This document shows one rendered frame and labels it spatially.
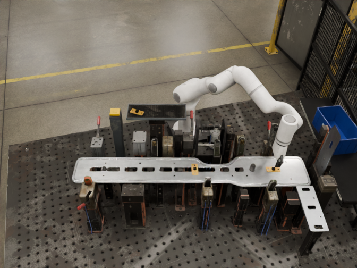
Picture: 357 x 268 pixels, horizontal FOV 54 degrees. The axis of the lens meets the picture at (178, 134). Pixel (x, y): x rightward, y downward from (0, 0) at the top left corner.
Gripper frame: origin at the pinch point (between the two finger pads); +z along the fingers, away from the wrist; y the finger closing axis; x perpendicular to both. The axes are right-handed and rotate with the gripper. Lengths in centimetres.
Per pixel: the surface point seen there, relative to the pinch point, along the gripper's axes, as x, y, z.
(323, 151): 26.6, -1.6, -5.3
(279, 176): 2.5, 5.7, 8.6
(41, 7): -271, -430, 114
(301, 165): 18.1, -3.3, 8.6
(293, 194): 8.6, 16.7, 10.5
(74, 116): -165, -158, 111
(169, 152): -62, -11, 7
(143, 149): -77, -12, 5
